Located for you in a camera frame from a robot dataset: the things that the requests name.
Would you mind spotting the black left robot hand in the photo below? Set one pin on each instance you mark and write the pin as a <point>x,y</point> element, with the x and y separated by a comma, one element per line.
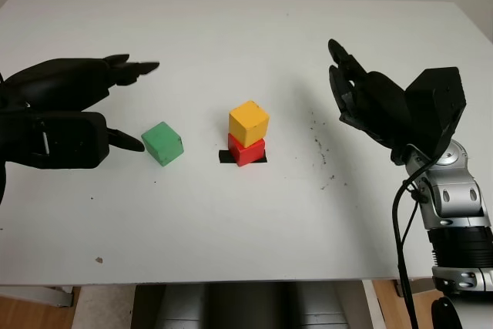
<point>58,82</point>

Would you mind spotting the red wooden block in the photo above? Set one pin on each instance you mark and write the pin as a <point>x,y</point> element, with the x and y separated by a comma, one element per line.
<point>248,153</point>

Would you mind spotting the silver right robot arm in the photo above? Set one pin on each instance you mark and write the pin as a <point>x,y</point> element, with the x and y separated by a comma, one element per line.
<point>454,198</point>

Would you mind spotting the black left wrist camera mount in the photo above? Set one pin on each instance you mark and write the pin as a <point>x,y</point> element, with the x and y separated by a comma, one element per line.
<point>65,140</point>

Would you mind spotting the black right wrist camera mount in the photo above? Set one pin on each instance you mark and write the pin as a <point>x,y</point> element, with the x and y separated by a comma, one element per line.
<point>435,105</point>

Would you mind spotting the green wooden block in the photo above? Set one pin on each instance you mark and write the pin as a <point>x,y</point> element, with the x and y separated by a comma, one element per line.
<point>163,144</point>

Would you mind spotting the dark grey robot body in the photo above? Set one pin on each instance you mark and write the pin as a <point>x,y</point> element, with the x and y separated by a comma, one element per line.
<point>246,306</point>

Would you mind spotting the black tape strip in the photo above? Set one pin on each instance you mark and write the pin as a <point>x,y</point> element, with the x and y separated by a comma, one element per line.
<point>224,156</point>

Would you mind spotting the yellow wooden block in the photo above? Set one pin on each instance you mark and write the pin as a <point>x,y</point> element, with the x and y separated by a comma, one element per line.
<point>248,121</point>

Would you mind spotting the white table leg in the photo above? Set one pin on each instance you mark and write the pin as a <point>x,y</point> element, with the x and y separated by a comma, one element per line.
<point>34,296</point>
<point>375,306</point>

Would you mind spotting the grey box on floor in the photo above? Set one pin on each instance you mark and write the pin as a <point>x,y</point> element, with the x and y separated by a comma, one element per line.
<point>414,286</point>

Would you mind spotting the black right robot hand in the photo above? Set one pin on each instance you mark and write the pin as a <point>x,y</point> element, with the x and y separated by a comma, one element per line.
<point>377,109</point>

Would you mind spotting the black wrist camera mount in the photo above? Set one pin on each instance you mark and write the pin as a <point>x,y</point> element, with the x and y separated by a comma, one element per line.
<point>65,140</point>
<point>435,105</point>

